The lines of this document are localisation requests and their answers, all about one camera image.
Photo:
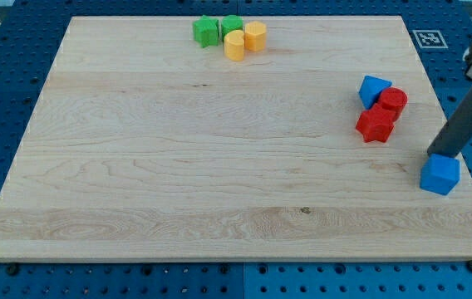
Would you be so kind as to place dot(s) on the green star block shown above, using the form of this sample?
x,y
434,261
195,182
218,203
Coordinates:
x,y
206,31

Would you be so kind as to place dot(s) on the red star block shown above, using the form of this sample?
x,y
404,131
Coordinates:
x,y
376,124

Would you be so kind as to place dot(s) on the blue triangle block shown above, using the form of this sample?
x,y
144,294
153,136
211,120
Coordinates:
x,y
370,90

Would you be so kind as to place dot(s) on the wooden board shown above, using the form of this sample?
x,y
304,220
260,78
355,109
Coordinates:
x,y
145,147

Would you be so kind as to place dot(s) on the yellow heart block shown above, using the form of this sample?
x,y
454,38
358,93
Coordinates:
x,y
234,45

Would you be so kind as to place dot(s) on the yellow hexagon block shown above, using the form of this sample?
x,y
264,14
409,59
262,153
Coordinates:
x,y
255,36

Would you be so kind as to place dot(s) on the green cylinder block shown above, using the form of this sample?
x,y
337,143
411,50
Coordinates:
x,y
230,23

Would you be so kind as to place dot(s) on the red cylinder block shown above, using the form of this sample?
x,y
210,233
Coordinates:
x,y
393,99

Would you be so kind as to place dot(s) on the blue cube block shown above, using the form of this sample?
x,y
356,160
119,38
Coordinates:
x,y
440,174

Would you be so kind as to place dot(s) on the white fiducial marker tag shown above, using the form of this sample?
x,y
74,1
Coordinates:
x,y
429,39

